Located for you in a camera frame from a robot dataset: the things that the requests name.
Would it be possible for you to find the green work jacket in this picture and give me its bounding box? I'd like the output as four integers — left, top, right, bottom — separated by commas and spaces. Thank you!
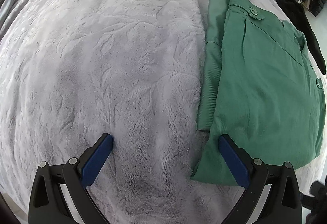
191, 0, 326, 185

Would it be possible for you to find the lavender plush bed blanket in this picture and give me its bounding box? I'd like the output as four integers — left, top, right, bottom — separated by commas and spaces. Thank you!
0, 0, 327, 224

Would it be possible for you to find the black garment on bed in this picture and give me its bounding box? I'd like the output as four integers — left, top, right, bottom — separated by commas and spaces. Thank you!
275, 0, 326, 75

